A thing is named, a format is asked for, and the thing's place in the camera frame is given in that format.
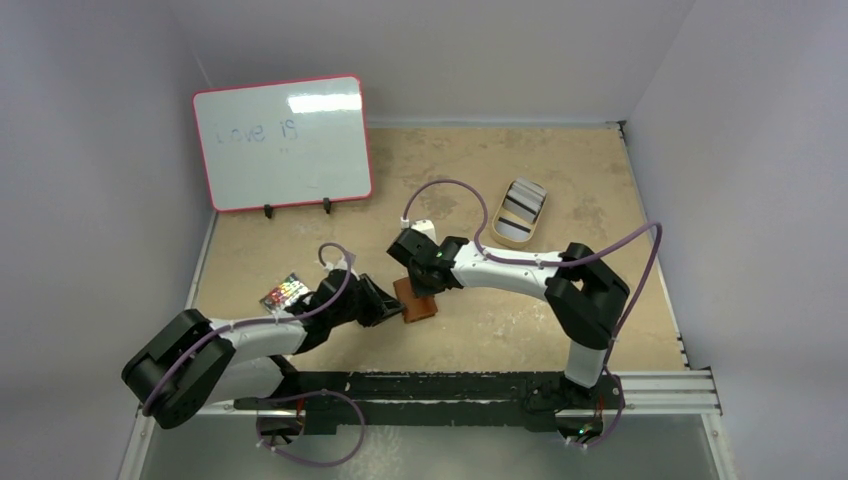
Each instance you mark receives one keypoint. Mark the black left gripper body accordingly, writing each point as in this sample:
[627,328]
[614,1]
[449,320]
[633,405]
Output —
[358,306]

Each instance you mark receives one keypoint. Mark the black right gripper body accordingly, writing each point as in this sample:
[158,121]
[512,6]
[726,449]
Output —
[424,279]

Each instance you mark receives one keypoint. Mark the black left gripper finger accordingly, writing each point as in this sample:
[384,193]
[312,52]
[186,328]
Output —
[376,297]
[373,316]

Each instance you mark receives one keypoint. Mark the brown leather card holder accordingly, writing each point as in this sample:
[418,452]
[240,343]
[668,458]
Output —
[414,308]

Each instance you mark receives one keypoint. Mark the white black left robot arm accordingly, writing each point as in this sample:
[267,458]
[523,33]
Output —
[195,361]

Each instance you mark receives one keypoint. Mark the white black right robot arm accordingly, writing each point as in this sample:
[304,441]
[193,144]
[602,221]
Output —
[585,295]

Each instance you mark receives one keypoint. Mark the beige oval card tray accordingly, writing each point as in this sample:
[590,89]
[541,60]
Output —
[520,222]

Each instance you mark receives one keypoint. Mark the pack of coloured markers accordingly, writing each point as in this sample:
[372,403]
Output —
[284,294]

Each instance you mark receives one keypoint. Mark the pink framed whiteboard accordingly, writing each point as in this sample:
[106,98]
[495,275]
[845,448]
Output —
[285,143]

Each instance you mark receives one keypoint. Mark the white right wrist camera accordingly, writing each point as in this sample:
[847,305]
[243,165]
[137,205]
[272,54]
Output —
[424,226]

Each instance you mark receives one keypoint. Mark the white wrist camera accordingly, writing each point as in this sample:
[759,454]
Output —
[424,226]
[344,264]

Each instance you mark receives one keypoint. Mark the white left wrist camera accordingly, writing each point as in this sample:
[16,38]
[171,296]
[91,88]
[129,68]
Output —
[344,264]

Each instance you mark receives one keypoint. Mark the aluminium rail frame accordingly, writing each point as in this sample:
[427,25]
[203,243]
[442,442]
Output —
[318,402]

